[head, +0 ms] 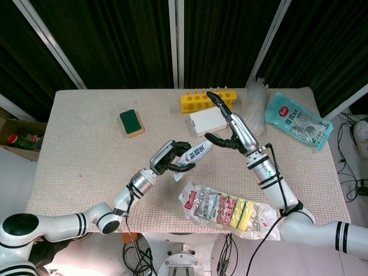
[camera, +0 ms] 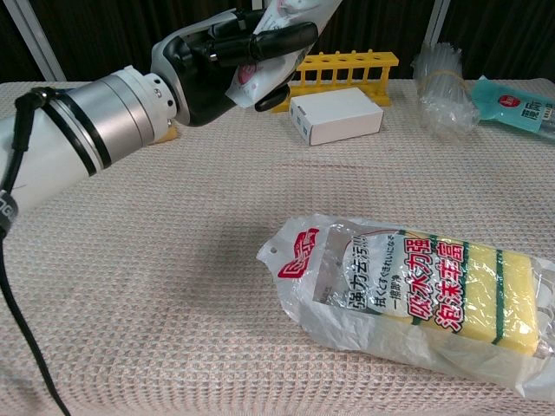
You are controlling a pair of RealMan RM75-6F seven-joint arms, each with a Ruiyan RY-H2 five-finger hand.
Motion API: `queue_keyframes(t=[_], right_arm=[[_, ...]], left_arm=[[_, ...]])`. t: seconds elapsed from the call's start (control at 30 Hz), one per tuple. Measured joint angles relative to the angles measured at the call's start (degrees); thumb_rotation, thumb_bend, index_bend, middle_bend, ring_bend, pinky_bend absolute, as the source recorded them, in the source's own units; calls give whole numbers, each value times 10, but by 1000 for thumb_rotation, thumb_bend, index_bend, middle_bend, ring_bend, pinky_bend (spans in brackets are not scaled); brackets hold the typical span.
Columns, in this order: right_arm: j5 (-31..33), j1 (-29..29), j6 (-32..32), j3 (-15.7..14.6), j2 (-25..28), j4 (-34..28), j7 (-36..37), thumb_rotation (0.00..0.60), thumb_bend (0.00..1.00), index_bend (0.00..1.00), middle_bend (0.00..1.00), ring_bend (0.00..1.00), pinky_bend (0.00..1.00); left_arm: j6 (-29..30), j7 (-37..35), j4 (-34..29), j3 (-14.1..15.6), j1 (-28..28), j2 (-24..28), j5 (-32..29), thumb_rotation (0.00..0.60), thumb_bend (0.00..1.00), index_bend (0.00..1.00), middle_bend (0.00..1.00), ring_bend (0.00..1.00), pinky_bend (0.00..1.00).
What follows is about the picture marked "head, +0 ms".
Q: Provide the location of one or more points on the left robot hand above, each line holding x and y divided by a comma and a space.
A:
164, 154

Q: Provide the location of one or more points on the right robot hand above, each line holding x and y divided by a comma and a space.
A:
240, 130

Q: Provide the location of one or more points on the white blue tube package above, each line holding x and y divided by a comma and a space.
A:
195, 154

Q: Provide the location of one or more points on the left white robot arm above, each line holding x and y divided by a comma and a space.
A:
77, 221

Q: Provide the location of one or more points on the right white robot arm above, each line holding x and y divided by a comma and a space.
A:
287, 201

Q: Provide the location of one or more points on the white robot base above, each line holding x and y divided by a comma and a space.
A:
181, 256

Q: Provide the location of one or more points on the clear plastic bag bundle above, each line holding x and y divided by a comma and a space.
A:
256, 106

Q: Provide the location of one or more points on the white cardboard box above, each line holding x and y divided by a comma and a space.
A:
206, 120

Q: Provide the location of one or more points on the green yellow sponge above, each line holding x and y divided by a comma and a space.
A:
131, 122

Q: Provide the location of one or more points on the yellow plastic rack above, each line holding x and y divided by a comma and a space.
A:
198, 100

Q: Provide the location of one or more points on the light blue product pouch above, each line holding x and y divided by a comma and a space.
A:
299, 120

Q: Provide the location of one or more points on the beige woven table mat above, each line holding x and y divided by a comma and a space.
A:
95, 161

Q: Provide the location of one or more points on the packaged yellow sponges bag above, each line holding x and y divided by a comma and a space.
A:
227, 212

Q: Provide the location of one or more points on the brown cardboard box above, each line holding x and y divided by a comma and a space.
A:
20, 138

